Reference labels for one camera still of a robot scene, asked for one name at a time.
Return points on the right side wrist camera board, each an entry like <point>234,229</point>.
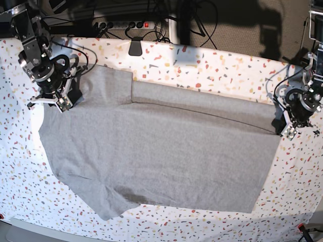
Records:
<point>63,104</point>

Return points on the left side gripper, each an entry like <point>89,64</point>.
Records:
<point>298,105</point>

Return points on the black table clamp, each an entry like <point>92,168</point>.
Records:
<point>135,46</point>

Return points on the grey T-shirt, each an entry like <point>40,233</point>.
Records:
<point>128,143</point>

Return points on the white power strip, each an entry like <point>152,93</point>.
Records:
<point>123,25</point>

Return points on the terrazzo pattern tablecloth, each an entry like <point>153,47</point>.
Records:
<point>30,191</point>

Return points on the grey table frame leg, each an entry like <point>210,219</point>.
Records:
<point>173,35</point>

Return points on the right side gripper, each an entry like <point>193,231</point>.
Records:
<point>56,78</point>

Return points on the thin metal stand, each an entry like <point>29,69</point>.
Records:
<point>307,32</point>

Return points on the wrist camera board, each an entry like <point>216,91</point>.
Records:
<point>289,132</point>
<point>63,104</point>

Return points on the red clamp bottom right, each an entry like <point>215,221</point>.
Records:
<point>305,234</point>

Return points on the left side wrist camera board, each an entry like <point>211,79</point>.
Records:
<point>289,132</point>

